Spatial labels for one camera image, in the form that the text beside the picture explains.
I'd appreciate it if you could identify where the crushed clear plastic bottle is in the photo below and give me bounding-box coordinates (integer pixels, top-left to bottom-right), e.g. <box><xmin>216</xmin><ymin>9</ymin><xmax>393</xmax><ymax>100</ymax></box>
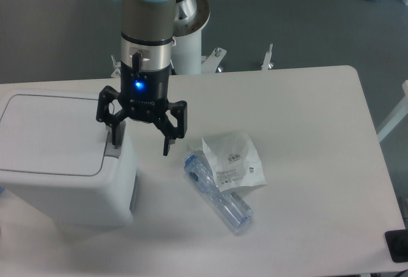
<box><xmin>184</xmin><ymin>152</ymin><xmax>253</xmax><ymax>231</ymax></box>

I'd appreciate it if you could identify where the black device at table edge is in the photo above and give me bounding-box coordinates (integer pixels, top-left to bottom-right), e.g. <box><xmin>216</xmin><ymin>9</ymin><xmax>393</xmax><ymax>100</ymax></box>
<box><xmin>384</xmin><ymin>229</ymin><xmax>407</xmax><ymax>263</ymax></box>

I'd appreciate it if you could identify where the white frame leg right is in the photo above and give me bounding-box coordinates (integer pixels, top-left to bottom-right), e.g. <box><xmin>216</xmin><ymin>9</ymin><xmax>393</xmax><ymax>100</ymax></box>
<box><xmin>377</xmin><ymin>80</ymin><xmax>407</xmax><ymax>142</ymax></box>

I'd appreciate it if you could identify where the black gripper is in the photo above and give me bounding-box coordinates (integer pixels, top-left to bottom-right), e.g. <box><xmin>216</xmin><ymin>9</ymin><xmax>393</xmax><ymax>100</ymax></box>
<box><xmin>96</xmin><ymin>62</ymin><xmax>187</xmax><ymax>156</ymax></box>

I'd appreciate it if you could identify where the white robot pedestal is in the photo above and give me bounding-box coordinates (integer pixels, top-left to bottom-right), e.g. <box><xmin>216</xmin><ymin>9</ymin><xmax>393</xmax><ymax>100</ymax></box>
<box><xmin>171</xmin><ymin>0</ymin><xmax>210</xmax><ymax>75</ymax></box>

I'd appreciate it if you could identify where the white push-top trash can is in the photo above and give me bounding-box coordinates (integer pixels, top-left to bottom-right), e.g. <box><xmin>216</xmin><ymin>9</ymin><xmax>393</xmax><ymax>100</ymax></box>
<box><xmin>1</xmin><ymin>89</ymin><xmax>138</xmax><ymax>227</ymax></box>

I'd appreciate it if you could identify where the white plastic packaging bag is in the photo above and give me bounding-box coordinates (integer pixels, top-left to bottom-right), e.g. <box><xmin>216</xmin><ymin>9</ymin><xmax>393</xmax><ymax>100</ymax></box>
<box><xmin>188</xmin><ymin>131</ymin><xmax>267</xmax><ymax>192</ymax></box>

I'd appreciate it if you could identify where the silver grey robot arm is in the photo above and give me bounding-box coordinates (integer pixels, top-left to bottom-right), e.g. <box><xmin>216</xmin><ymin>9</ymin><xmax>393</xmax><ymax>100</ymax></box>
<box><xmin>96</xmin><ymin>0</ymin><xmax>187</xmax><ymax>155</ymax></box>

